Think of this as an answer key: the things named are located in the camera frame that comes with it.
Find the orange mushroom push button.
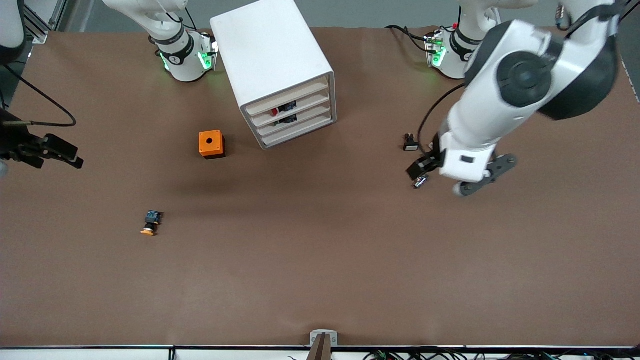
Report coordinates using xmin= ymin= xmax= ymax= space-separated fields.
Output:
xmin=140 ymin=210 xmax=164 ymax=237

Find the beige drawer holding orange button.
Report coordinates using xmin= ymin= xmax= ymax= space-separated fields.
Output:
xmin=245 ymin=76 xmax=332 ymax=119

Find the beige empty drawer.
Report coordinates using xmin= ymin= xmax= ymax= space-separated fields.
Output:
xmin=258 ymin=113 xmax=336 ymax=149

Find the beige drawer holding red button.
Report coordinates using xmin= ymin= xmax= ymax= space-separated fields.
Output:
xmin=248 ymin=89 xmax=333 ymax=130

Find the white drawer cabinet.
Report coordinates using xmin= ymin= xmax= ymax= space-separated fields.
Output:
xmin=210 ymin=0 xmax=338 ymax=150

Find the brown table cover sheet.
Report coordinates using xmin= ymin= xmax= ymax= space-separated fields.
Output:
xmin=0 ymin=24 xmax=640 ymax=349

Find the orange box with hole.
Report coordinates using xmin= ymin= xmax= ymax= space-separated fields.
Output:
xmin=198 ymin=130 xmax=226 ymax=160

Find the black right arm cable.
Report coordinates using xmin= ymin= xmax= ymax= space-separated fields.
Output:
xmin=2 ymin=62 xmax=78 ymax=127

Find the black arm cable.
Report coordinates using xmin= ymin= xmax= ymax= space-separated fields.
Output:
xmin=2 ymin=62 xmax=78 ymax=127
xmin=418 ymin=82 xmax=467 ymax=152

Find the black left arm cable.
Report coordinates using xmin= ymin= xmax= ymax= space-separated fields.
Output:
xmin=418 ymin=82 xmax=467 ymax=152

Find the aluminium frame profile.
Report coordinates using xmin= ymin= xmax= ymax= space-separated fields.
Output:
xmin=24 ymin=0 xmax=69 ymax=45

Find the beige drawer holding black switch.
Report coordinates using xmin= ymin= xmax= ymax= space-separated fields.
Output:
xmin=253 ymin=101 xmax=334 ymax=141

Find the black base cable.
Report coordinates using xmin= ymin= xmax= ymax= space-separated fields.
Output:
xmin=384 ymin=24 xmax=432 ymax=55

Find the bundle of cables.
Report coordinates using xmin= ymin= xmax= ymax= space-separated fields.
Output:
xmin=287 ymin=347 xmax=640 ymax=360

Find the grey bracket with brown post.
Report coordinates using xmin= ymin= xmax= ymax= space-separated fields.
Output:
xmin=307 ymin=329 xmax=339 ymax=360

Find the white table edge rail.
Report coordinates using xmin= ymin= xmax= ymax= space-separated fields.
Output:
xmin=0 ymin=344 xmax=640 ymax=360

